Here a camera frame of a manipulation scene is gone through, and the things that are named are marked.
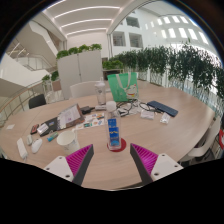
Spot low green plant bed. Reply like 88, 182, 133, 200
101, 59, 124, 72

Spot white chair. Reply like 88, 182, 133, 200
69, 80, 101, 100
181, 114, 223, 164

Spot small black red box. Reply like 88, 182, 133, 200
30, 123, 40, 135

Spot clear blue-label water bottle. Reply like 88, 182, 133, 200
104, 100, 123, 151

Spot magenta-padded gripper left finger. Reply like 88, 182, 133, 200
43, 143, 95, 187

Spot white computer mouse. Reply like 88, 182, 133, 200
31, 138, 44, 154

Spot brown planter with plants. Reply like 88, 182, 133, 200
41, 70, 61, 93

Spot clear shaker bottle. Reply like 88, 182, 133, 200
94, 78, 108, 111

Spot white cabinet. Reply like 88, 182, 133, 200
56, 49, 104, 100

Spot tangled black cables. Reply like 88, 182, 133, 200
114, 99, 158, 118

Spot black wallet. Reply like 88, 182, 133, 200
39, 116, 61, 138

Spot white packet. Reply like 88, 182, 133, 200
140, 109, 156, 120
159, 112, 172, 125

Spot row of green hedge plants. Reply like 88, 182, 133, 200
118, 41, 224, 111

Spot black chair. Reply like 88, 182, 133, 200
28, 93, 48, 110

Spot small black device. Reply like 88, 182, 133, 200
79, 105, 96, 115

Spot green tote bag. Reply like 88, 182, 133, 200
106, 71, 139, 103

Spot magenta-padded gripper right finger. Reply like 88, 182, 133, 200
129, 142, 185, 186

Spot small white card box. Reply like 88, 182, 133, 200
36, 123, 50, 135

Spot wood-topped glass railing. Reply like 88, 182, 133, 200
0, 79, 51, 118

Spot white paper cup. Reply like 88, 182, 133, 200
56, 130, 81, 156

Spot small teal tube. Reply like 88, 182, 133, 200
46, 132, 59, 143

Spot green plants atop cabinet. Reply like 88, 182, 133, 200
55, 43, 103, 60

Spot ceiling light strips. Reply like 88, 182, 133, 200
46, 0, 121, 38

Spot flat round red coaster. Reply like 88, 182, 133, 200
106, 137, 128, 153

